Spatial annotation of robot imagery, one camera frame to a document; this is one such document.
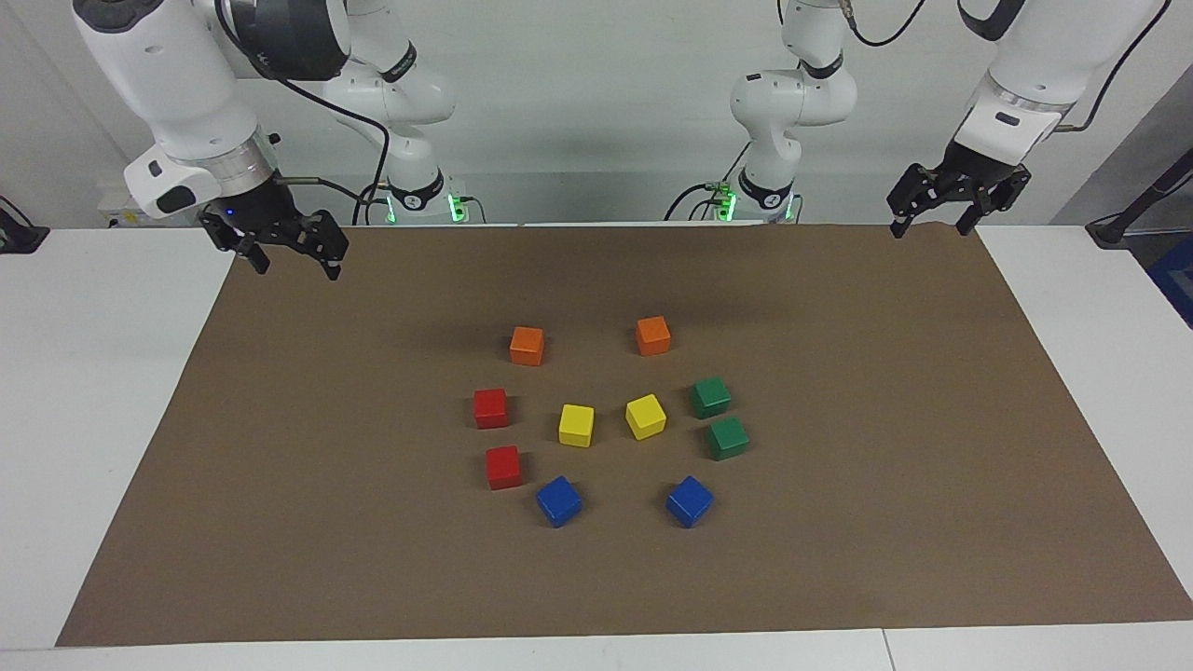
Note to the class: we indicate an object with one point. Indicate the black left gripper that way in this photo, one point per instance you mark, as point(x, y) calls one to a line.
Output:
point(965, 182)

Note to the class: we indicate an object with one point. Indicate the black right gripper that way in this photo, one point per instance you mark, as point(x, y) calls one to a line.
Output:
point(266, 216)

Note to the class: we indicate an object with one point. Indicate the red wooden cube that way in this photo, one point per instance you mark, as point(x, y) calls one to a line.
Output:
point(503, 467)
point(490, 408)

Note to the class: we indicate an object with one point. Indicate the green wooden cube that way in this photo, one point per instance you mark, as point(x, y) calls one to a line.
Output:
point(727, 438)
point(710, 397)

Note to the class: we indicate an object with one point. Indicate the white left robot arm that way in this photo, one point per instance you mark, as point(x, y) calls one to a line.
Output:
point(1035, 56)

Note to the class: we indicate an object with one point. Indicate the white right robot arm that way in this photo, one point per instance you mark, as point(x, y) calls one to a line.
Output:
point(168, 75)

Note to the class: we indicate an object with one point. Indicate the black stand pole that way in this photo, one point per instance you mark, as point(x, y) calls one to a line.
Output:
point(1114, 228)

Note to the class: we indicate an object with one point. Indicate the white socket box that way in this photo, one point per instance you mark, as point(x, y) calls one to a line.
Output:
point(119, 216)

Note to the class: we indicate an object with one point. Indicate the orange wooden cube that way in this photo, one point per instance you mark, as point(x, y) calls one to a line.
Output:
point(527, 346)
point(652, 335)

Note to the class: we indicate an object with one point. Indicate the blue crate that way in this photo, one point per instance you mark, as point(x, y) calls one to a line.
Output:
point(1176, 280)

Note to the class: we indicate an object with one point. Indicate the brown table mat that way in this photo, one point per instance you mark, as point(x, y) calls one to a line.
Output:
point(373, 559)

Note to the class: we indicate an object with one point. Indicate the yellow wooden cube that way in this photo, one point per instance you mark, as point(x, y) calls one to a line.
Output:
point(576, 425)
point(645, 417)

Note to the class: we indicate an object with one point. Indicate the blue wooden cube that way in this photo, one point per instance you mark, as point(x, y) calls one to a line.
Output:
point(558, 500)
point(690, 500)

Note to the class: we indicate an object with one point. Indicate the black clamp bracket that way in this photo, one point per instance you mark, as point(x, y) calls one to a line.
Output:
point(19, 238)

